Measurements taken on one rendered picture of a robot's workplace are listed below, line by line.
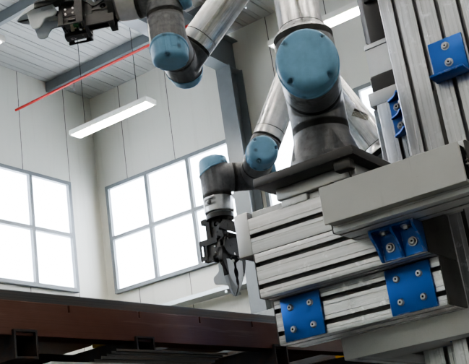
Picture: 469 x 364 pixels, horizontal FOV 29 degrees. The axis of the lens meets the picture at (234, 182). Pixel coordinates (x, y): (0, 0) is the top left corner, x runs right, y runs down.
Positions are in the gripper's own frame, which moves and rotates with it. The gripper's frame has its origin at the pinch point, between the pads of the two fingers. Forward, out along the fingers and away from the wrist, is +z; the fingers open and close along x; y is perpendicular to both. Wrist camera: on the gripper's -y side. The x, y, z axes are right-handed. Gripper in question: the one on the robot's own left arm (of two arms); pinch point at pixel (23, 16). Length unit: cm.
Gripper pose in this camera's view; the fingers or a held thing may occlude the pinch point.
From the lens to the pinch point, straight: 196.9
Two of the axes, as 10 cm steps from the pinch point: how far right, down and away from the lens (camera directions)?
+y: 1.2, 8.9, -4.5
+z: -9.8, 1.9, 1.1
